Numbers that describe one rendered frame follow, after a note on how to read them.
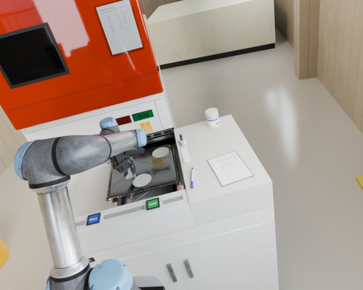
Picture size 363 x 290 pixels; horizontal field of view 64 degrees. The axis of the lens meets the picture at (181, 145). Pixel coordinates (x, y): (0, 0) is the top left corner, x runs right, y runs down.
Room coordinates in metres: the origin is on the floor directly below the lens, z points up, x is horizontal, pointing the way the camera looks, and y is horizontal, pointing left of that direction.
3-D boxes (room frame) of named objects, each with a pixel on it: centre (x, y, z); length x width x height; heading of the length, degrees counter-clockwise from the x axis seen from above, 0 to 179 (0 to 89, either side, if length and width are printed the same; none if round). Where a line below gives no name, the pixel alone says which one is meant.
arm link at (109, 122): (1.19, 0.30, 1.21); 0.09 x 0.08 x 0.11; 167
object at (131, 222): (0.91, 0.31, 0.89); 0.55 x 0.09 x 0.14; 89
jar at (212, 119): (1.41, -0.21, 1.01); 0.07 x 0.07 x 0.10
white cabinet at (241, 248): (1.17, 0.16, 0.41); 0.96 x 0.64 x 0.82; 89
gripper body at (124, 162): (1.19, 0.30, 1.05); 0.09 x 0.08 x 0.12; 126
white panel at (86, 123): (1.50, 0.42, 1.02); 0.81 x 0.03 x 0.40; 89
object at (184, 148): (1.16, -0.01, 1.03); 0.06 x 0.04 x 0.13; 179
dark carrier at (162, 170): (1.28, 0.24, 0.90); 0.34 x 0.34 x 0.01; 89
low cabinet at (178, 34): (6.38, -1.22, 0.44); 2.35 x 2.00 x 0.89; 77
